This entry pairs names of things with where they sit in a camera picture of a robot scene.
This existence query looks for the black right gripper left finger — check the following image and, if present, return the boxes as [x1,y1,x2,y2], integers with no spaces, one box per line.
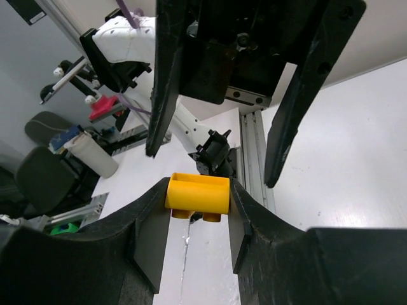
[1,178,170,304]

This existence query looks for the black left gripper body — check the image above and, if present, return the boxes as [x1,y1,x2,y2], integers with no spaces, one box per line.
[179,1,324,104]

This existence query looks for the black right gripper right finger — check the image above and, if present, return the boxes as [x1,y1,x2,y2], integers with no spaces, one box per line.
[228,179,406,304]

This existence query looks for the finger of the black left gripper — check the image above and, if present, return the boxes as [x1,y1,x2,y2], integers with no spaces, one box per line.
[146,1,188,157]
[264,1,366,188]

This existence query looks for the yellow rounded lego brick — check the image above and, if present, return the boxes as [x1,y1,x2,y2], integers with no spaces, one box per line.
[165,173,230,222]

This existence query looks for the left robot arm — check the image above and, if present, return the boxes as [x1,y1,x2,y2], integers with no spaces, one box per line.
[79,1,366,188]

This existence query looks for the black office chair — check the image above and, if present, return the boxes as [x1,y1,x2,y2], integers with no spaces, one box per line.
[1,111,98,219]

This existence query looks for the white cylinder bottle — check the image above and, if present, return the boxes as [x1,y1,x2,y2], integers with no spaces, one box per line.
[64,132,119,179]

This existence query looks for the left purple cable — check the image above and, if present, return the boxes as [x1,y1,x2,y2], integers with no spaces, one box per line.
[114,0,153,118]

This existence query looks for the aluminium front rail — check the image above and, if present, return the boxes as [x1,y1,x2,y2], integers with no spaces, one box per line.
[237,110,276,213]

